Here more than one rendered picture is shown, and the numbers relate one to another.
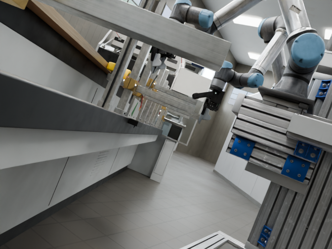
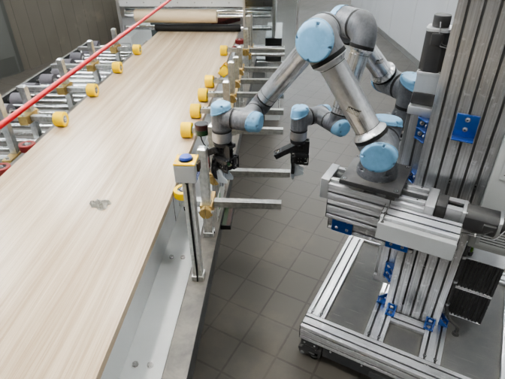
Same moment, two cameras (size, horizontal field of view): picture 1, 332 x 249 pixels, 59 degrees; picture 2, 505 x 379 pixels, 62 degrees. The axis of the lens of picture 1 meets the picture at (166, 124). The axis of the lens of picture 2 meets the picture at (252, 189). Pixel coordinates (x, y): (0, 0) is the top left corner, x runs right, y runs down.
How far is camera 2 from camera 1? 116 cm
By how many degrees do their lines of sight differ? 34
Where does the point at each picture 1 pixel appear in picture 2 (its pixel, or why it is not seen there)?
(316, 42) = (385, 153)
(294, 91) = (379, 177)
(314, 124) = (400, 232)
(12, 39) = not seen: hidden behind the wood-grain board
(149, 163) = not seen: hidden behind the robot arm
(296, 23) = (358, 128)
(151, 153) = (255, 87)
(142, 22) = not seen: outside the picture
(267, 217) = (387, 255)
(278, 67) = (370, 65)
